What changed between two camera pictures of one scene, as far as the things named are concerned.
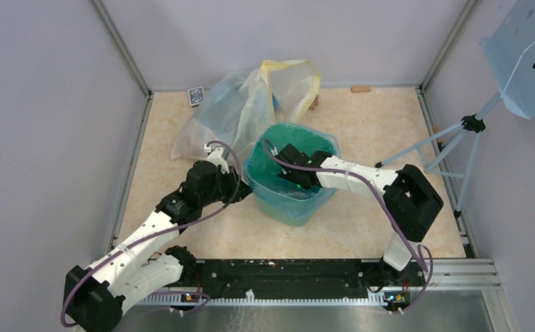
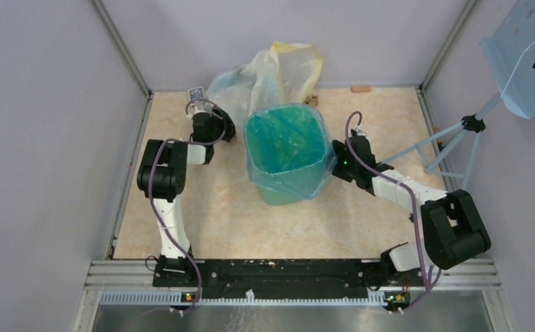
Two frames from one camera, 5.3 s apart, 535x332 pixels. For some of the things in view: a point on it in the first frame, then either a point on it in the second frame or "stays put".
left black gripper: (238, 188) to (230, 128)
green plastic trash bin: (284, 217) to (289, 153)
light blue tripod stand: (472, 123) stays put
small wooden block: (360, 89) stays put
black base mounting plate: (302, 279) stays put
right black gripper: (285, 174) to (338, 150)
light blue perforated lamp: (524, 48) stays put
